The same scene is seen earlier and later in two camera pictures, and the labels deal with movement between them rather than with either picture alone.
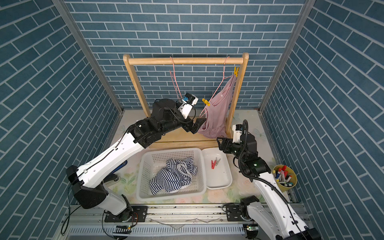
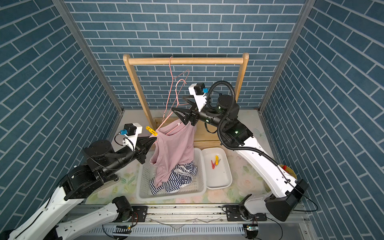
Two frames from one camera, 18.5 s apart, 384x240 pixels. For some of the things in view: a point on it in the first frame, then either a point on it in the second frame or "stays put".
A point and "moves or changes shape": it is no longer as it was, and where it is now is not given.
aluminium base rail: x=170 y=222 stays put
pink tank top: x=214 y=125 → x=173 y=145
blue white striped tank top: x=176 y=175 stays put
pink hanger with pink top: x=215 y=115 → x=178 y=105
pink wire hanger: x=174 y=80 moves or changes shape
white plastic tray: x=221 y=177 stays put
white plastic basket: x=152 y=161 stays put
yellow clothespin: x=236 y=71 → x=216 y=159
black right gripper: x=227 y=140 → x=189 y=114
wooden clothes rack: x=186 y=139 stays put
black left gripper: x=187 y=127 → x=140 y=147
